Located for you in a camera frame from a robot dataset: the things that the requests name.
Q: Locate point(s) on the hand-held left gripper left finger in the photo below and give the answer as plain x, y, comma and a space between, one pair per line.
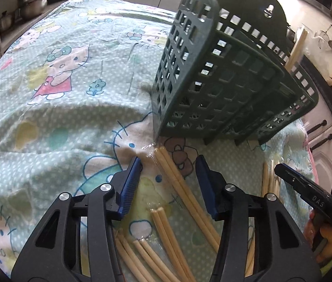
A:
129, 188

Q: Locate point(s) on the stacked steel pots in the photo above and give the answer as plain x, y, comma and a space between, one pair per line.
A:
34, 3

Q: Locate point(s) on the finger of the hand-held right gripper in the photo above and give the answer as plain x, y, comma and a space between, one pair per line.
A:
309, 192

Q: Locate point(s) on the dark green plastic utensil basket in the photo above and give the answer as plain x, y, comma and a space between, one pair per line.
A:
213, 94

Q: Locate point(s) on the orange and yellow object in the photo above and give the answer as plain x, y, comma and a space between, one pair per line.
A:
329, 241

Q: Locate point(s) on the small steel pot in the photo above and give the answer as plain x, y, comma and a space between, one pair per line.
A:
7, 20

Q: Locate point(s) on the wooden chopstick pair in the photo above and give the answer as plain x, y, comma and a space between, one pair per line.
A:
177, 179
127, 258
296, 47
151, 258
166, 235
267, 182

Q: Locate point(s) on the cartoon cat printed tablecloth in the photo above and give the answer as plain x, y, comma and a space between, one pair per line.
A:
66, 123

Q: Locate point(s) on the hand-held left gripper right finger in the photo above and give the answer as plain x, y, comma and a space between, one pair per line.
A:
205, 185

